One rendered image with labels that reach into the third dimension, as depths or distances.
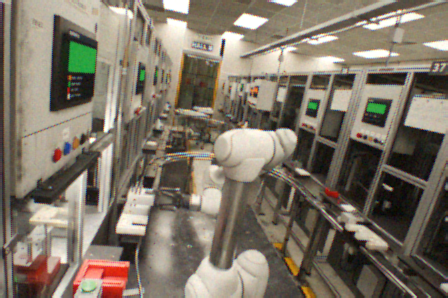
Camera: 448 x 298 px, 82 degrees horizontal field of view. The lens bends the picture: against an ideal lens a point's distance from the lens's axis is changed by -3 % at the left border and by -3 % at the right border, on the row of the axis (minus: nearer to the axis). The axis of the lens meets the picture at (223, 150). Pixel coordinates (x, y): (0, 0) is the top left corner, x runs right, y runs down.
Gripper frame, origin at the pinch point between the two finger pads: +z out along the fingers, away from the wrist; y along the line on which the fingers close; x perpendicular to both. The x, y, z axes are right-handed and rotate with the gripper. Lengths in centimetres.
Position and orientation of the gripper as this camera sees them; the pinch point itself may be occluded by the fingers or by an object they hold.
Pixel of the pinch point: (150, 197)
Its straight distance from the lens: 144.2
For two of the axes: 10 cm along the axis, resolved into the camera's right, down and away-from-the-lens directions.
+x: 1.5, 2.5, -9.6
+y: 2.0, -9.5, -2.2
